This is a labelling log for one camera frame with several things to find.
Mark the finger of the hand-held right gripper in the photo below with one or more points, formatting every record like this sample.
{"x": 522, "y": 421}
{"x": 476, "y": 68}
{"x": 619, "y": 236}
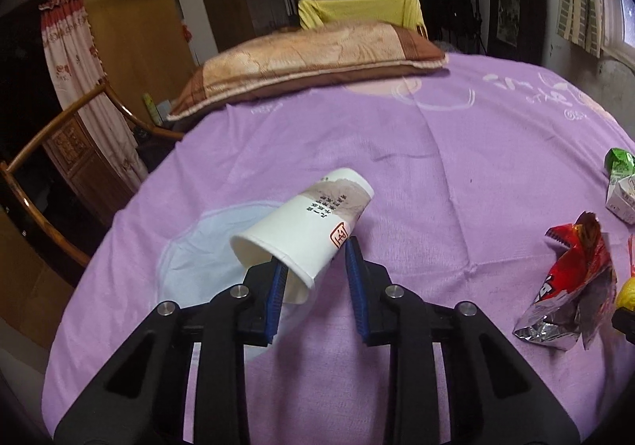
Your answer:
{"x": 626, "y": 326}

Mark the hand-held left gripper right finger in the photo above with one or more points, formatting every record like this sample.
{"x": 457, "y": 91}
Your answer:
{"x": 354, "y": 286}

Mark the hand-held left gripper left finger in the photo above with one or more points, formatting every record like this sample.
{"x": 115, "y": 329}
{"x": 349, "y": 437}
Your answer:
{"x": 278, "y": 296}

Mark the printed white paper cup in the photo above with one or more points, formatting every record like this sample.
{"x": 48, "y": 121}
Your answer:
{"x": 307, "y": 226}

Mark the red foil snack bag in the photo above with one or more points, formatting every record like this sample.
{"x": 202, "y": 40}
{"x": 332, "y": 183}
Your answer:
{"x": 570, "y": 291}

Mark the green white drink carton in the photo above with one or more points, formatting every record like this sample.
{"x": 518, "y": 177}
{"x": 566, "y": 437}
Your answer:
{"x": 622, "y": 192}

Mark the purple printed tablecloth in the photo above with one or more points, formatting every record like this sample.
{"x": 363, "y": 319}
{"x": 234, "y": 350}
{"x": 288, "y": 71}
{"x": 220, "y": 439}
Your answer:
{"x": 446, "y": 167}

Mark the green spray bottle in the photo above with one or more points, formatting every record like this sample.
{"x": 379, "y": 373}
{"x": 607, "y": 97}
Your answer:
{"x": 150, "y": 108}

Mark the brown patterned pillow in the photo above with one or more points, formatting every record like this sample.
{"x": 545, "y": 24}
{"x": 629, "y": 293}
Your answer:
{"x": 307, "y": 58}

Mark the carved wooden armchair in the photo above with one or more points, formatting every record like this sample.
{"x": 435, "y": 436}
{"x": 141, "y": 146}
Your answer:
{"x": 74, "y": 147}

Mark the yellow cloth on chair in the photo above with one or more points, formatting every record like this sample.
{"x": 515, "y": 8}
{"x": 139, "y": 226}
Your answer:
{"x": 357, "y": 11}

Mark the brown wooden door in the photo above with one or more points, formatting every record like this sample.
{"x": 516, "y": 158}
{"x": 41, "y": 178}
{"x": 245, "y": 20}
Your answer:
{"x": 139, "y": 38}

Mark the black hanging coat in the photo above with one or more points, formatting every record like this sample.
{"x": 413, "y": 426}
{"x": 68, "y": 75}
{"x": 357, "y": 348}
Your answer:
{"x": 441, "y": 3}

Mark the floral white curtain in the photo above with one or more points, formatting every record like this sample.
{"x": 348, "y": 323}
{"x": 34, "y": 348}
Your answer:
{"x": 74, "y": 63}

